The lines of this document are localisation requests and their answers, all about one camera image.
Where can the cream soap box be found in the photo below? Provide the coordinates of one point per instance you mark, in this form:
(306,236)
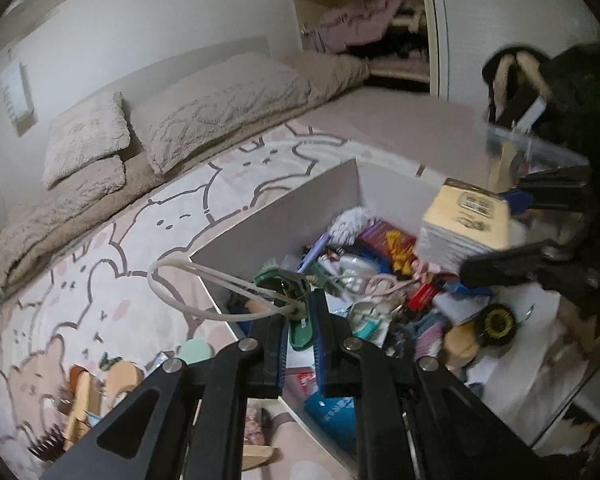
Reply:
(460,225)

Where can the purple pen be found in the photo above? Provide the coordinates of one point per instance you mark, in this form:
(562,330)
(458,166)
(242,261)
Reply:
(314,252)

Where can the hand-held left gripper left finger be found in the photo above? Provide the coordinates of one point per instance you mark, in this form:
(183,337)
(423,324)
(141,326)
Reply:
(260,360)

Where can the beige blanket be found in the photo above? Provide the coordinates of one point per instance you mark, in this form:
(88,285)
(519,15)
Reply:
(55,230)

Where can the black and beige plush bag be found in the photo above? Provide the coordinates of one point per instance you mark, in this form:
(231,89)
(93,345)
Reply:
(510,75)

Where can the clear storage bin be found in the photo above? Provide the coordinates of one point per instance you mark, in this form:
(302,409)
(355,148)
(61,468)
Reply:
(540,147)

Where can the pile of clothes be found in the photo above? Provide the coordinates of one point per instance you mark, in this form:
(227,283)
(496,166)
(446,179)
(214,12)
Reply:
(360,15)

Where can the white shoebox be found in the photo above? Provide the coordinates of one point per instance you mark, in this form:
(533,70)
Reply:
(330,195)

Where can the teal packet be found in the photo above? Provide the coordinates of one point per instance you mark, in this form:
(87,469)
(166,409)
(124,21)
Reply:
(332,420)

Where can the grey headboard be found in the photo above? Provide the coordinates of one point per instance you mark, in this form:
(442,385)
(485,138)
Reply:
(190,65)

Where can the green clothespin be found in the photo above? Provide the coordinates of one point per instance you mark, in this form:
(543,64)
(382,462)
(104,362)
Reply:
(280,280)

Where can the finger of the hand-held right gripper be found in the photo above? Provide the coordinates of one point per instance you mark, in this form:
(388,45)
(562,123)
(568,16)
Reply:
(510,265)
(550,187)

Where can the brown hair claw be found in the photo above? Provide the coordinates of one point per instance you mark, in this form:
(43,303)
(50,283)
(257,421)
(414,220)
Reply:
(47,445)

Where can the white fluffy scrunchie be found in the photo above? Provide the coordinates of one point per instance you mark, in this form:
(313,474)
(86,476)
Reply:
(352,225)

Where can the pink beads bag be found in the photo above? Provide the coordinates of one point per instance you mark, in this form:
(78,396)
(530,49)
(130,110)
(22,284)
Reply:
(255,425)

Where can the fluffy white pillow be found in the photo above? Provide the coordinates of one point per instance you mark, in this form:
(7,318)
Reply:
(87,135)

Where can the mint green sponge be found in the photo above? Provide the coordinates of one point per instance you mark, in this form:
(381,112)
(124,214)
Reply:
(195,352)

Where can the wooden leaf dish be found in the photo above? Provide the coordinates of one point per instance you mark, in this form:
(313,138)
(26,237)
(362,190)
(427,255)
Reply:
(125,377)

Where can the beige flat pillow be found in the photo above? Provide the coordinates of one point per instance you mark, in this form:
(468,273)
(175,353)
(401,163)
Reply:
(95,182)

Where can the black yellow round badge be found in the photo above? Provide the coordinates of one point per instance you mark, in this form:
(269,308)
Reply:
(495,325)

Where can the red box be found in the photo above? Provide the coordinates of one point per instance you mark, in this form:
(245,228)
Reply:
(375,237)

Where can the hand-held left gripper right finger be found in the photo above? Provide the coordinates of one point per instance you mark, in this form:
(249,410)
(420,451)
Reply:
(330,360)

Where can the beige textured pillow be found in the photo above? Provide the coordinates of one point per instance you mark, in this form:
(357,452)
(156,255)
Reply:
(220,105)

